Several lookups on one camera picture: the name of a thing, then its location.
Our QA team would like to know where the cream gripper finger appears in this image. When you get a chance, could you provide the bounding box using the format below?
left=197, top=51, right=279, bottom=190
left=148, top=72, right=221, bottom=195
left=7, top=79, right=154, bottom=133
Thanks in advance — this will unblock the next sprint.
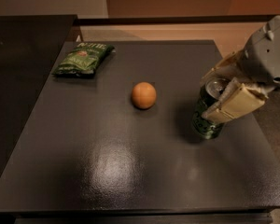
left=209, top=78, right=268, bottom=123
left=200, top=50, right=246, bottom=86

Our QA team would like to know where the green soda can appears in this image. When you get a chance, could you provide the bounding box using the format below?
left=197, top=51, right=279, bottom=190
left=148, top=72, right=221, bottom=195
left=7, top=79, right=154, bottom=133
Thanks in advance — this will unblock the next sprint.
left=191, top=77, right=230, bottom=140

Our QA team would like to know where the orange fruit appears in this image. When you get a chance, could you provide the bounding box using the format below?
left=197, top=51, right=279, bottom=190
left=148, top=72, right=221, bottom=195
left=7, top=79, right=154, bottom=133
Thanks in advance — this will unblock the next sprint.
left=131, top=82, right=157, bottom=109

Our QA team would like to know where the green chip bag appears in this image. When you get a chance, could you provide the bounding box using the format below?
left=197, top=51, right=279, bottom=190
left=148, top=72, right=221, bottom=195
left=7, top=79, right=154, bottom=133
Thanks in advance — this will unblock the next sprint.
left=53, top=42, right=115, bottom=77

